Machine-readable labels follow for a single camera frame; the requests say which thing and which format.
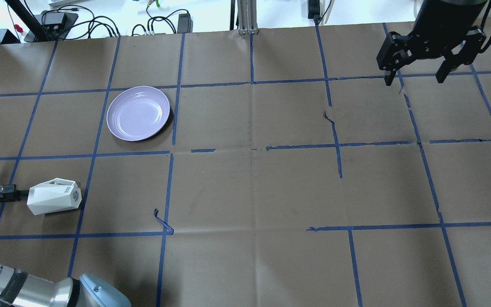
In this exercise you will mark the white faceted cup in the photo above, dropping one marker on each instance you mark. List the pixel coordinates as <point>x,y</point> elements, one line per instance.
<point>54,196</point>

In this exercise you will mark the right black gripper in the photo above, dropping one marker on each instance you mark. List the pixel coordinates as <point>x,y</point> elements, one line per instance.
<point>439,30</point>

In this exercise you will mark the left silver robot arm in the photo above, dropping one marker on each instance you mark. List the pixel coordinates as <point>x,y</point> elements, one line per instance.
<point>21,289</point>

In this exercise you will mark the lilac plate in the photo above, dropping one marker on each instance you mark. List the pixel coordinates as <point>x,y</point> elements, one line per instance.
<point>138,113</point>

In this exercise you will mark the aluminium frame post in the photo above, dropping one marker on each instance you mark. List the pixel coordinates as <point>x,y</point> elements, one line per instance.
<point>247,17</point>

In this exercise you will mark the black power adapter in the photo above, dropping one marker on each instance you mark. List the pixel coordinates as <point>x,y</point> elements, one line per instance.
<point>185,23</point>

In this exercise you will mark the red small cap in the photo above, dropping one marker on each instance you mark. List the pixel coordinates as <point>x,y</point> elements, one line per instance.
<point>18,28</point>

